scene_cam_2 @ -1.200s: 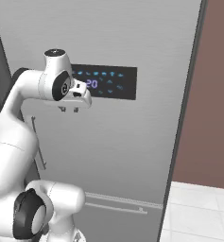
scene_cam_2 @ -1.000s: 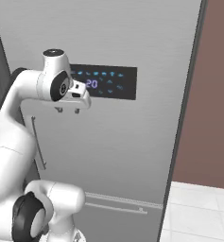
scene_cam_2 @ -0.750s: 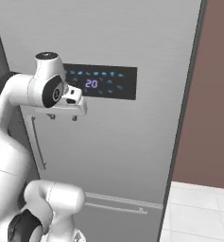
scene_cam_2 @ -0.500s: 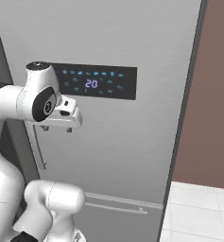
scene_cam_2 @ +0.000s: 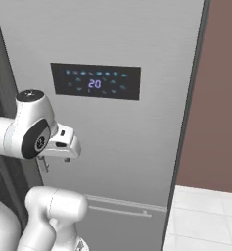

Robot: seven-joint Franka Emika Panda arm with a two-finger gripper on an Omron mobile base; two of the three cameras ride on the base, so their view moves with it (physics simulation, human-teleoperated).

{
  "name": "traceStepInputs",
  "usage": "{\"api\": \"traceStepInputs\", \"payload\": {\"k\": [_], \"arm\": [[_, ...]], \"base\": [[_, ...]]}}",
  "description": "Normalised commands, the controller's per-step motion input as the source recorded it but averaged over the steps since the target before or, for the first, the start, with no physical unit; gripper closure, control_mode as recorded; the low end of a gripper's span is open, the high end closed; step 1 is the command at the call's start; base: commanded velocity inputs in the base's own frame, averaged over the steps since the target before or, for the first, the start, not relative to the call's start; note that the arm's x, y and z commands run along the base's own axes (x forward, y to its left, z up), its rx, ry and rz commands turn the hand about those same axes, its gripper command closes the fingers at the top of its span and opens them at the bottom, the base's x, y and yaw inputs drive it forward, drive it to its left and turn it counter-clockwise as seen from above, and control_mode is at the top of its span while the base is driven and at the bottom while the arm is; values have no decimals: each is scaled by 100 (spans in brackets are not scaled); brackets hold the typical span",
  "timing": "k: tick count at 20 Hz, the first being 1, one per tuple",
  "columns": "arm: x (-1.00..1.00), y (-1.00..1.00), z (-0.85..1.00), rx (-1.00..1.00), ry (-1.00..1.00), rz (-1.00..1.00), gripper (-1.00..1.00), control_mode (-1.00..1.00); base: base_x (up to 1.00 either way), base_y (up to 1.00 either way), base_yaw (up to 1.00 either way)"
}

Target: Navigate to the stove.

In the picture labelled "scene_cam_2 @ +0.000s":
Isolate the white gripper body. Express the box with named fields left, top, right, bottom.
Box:
left=38, top=133, right=82, bottom=161

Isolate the stainless steel fridge door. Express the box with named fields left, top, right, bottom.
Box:
left=0, top=0, right=208, bottom=211

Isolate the stainless steel fridge drawer front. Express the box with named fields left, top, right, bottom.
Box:
left=75, top=197, right=169, bottom=251

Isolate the dark grey fridge casing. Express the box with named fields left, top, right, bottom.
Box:
left=0, top=0, right=213, bottom=251

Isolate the silver fridge drawer handle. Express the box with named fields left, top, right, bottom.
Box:
left=87, top=204, right=154, bottom=219

